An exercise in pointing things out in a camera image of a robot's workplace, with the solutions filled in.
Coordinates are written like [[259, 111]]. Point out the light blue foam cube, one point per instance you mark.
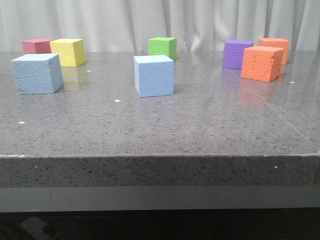
[[37, 73], [154, 75]]

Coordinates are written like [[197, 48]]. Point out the green foam cube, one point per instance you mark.
[[163, 46]]

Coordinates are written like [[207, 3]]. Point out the purple foam cube right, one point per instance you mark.
[[233, 53]]

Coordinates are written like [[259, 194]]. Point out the grey curtain backdrop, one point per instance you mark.
[[127, 25]]

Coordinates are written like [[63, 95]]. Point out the yellow foam cube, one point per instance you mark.
[[71, 51]]

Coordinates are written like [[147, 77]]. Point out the orange foam cube front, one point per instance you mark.
[[262, 63]]

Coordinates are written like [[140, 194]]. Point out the orange foam cube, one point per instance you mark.
[[276, 43], [262, 63]]

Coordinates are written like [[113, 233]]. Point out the orange foam cube rear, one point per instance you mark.
[[276, 43]]

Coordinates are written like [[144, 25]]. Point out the red foam cube far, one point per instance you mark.
[[37, 46]]

